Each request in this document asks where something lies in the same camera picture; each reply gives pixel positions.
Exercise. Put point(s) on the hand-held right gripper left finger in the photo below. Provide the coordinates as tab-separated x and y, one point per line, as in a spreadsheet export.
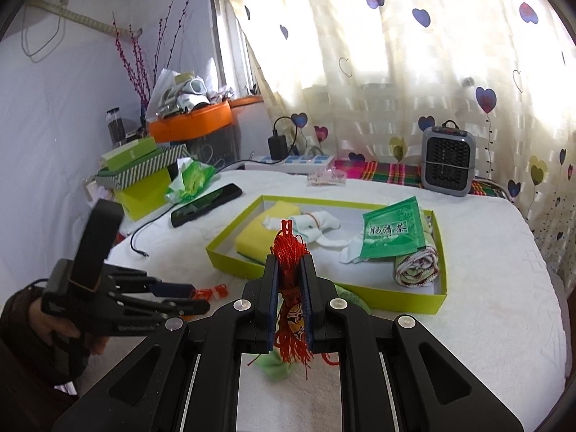
270	306

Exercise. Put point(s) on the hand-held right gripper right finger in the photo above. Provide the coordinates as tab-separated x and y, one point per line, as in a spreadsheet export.
307	306

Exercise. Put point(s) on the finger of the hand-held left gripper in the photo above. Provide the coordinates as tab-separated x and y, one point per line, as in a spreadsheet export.
180	308
171	290

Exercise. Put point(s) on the red tassel ornament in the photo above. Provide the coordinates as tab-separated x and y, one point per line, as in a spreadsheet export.
290	252

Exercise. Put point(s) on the white glove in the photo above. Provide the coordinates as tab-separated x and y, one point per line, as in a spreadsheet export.
348	254

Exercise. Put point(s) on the white sock bundle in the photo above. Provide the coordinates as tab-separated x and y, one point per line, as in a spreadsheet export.
310	222

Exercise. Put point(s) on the lime green box tray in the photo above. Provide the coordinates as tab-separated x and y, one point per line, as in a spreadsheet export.
387	274

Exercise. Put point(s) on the green tea packet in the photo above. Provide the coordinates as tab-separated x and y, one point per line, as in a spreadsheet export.
391	229

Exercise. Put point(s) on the person's left hand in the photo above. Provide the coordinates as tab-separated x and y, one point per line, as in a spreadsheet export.
47	324

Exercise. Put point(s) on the light green printed cloth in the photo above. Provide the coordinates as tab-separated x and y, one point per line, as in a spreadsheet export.
279	369

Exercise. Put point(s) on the black phone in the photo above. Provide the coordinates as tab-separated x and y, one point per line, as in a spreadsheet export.
202	207

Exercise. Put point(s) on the green plastic wrapper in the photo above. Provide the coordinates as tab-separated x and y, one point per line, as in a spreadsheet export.
193	180

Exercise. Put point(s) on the rolled patterned cloth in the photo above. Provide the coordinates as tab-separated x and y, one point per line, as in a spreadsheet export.
416	270

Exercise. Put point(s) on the striped box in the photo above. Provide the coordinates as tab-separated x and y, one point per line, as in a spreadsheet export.
144	171

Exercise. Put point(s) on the small pink packet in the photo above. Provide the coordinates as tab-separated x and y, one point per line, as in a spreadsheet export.
326	177

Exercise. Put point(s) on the pale green small box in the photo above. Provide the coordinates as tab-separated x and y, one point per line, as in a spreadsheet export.
130	153

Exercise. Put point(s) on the pale green cloth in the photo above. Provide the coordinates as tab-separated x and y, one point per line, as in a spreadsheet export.
428	229

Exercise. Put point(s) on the white power strip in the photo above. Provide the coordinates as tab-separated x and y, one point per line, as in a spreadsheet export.
306	160

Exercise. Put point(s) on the dark round container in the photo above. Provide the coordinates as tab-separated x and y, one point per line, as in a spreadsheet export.
216	144

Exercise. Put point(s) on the colourful plaid cloth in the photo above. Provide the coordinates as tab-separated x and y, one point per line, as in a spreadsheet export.
387	173

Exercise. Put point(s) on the dark glass jar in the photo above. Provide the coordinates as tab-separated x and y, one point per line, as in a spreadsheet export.
114	128

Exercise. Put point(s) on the pile of papers and wrappers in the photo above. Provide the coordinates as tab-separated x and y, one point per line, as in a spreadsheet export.
189	92

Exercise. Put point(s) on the grey portable heater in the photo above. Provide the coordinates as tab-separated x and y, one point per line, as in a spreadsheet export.
450	162

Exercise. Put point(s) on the orange window ledge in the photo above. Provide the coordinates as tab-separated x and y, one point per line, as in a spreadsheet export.
245	101

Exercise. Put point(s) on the decorative flowering branches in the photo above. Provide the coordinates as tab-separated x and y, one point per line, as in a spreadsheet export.
135	72

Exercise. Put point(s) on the window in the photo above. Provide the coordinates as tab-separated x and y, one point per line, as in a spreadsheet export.
227	54

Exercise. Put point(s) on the heart print curtain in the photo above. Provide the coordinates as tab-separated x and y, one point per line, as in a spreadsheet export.
405	54

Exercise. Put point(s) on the beige wall trunking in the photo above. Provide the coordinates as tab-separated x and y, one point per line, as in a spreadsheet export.
90	20

